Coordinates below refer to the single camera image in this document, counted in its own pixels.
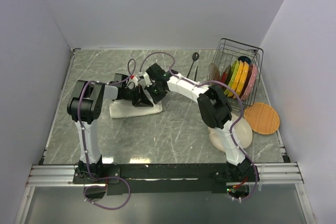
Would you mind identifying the red plate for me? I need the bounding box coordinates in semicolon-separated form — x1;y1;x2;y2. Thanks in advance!
221;65;232;85

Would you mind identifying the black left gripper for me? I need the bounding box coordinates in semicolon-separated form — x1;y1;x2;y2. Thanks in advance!
123;84;153;108

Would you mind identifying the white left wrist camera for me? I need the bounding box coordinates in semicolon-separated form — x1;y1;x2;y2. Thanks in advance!
126;75;141;90

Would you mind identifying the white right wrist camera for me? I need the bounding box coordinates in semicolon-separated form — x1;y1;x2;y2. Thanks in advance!
138;72;153;87

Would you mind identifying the green plate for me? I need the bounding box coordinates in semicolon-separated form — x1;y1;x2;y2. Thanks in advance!
228;60;240;88

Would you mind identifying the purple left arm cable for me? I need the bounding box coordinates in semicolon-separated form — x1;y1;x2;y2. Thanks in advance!
77;58;137;210

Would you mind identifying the dark blue bowl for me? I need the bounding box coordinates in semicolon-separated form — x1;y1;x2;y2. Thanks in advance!
238;56;251;65

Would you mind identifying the black wire dish rack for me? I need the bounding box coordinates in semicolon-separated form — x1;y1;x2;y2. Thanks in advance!
207;38;264;109

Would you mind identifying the pink plate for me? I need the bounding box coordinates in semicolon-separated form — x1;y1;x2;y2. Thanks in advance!
240;63;258;101

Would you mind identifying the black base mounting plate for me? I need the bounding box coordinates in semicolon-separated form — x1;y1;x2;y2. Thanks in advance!
73;162;260;196

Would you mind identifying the beige round plate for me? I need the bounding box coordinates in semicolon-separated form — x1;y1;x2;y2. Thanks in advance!
208;118;253;152

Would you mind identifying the aluminium frame rail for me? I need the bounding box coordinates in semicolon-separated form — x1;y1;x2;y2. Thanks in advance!
26;163;303;187

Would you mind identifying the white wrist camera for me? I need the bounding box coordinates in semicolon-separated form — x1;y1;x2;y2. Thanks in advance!
126;75;141;90
138;72;153;87

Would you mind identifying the orange plate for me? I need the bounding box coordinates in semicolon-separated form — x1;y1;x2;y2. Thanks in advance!
235;62;250;100

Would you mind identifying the brown round plate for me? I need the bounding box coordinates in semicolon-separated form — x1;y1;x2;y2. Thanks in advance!
207;63;220;81

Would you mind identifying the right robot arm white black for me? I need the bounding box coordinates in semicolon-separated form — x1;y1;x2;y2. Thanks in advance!
140;63;248;182

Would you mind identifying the yellow plate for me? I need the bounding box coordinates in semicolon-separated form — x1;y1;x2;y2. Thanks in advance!
228;61;246;99

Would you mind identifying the orange woven round placemat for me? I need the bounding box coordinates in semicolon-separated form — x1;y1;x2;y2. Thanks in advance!
244;102;280;135

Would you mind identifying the white cloth napkin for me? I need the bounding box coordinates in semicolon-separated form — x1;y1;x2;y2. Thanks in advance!
109;100;163;119

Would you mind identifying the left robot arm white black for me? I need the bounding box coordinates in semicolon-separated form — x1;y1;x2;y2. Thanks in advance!
67;73;154;183

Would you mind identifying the black spoon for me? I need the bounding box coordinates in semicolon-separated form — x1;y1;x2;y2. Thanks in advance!
186;52;200;77

